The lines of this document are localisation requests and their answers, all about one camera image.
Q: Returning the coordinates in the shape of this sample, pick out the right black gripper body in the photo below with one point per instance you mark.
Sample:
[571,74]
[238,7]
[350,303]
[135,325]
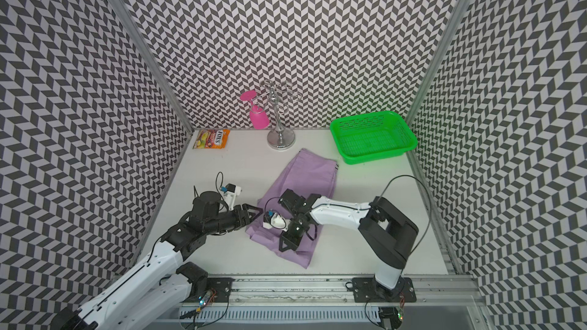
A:
[296,226]

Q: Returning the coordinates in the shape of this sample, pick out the aluminium front rail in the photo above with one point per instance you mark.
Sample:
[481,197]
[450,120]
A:
[329,290]

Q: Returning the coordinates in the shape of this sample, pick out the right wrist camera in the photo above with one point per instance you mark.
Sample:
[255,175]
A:
[273,220]

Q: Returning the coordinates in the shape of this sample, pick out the chrome cup holder stand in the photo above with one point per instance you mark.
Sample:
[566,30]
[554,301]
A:
[278,95]

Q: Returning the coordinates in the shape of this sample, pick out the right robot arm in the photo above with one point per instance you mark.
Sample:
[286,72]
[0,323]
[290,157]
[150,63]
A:
[389,233]

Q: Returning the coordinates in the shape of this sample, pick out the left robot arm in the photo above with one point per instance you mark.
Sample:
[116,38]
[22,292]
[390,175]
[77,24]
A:
[165,277]

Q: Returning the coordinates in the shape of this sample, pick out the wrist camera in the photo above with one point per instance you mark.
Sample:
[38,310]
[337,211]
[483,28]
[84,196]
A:
[273,220]
[230,194]

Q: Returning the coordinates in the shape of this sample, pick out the green plastic basket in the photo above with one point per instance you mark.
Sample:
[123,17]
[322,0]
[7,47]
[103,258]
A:
[372,136]

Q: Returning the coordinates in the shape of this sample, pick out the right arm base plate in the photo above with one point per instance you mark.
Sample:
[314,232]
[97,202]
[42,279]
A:
[367,289]

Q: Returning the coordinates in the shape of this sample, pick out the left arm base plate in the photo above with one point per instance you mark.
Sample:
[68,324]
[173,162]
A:
[215,289]

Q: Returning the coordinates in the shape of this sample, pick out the purple long pants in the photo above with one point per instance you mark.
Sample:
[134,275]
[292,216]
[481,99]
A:
[305,174]

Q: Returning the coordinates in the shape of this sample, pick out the pink plastic goblet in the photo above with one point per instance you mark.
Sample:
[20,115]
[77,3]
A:
[257,114]

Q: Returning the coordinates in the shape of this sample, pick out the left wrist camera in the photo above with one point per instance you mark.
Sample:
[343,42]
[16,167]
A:
[230,194]

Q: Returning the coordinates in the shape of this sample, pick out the orange candy bag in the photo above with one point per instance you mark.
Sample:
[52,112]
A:
[211,139]

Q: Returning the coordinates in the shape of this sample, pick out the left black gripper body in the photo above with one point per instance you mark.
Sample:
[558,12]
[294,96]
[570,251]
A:
[225,221]

